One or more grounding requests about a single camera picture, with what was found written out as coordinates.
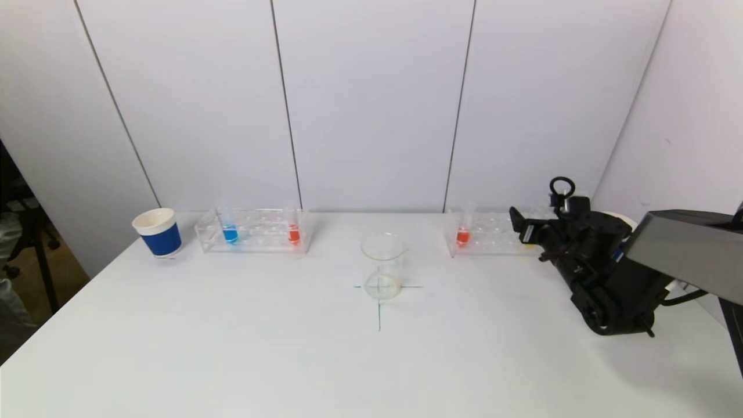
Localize blue white paper cup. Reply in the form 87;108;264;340
132;208;183;258
604;212;639;256

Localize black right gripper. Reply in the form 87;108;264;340
509;206;563;254

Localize black looped camera cable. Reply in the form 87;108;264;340
549;176;576;205

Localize clear glass beaker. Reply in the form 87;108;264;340
360;232;410;301

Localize yellow pigment test tube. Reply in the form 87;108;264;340
525;203;550;250

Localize clear acrylic test tube rack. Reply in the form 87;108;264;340
444;209;558;258
196;208;310;255

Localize red pigment test tube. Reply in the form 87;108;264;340
456;203;477;248
286;204;302;247

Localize blue pigment test tube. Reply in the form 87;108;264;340
218;202;240;246

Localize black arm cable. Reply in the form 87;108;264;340
662;281;713;307

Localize person in grey clothes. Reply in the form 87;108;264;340
0;212;37;361

